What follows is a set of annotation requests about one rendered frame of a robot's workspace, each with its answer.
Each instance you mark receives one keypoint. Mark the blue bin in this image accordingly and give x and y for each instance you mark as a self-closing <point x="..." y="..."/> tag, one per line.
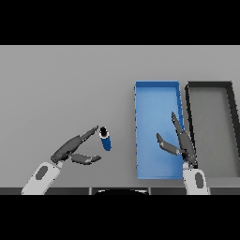
<point x="158" y="131"/>

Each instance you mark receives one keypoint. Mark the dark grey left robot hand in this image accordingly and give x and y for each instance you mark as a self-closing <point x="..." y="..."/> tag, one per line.
<point x="69" y="146"/>

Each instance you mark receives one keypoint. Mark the dark grey bin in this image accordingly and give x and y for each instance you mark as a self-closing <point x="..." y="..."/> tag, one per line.
<point x="212" y="125"/>

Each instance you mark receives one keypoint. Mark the blue pipe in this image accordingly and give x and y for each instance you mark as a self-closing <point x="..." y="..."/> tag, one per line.
<point x="105" y="138"/>

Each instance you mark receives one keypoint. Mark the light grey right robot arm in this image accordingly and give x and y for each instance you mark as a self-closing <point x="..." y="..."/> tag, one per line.
<point x="195" y="182"/>

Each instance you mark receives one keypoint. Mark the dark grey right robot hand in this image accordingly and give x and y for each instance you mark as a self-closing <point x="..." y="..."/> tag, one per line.
<point x="185" y="142"/>

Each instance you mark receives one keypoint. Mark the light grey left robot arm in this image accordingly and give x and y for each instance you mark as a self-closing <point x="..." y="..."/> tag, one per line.
<point x="40" y="176"/>

